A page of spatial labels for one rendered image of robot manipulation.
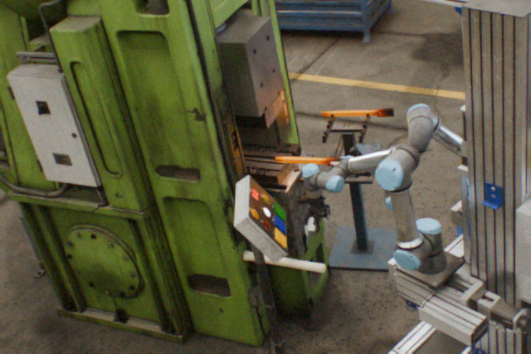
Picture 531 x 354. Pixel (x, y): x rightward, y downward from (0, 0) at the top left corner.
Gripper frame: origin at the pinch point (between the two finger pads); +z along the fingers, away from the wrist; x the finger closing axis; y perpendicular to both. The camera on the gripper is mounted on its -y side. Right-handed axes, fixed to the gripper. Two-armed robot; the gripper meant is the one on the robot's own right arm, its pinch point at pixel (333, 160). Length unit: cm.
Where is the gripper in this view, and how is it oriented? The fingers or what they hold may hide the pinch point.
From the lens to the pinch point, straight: 390.8
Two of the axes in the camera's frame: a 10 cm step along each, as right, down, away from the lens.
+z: -8.9, -0.6, 4.5
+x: 4.1, -5.5, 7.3
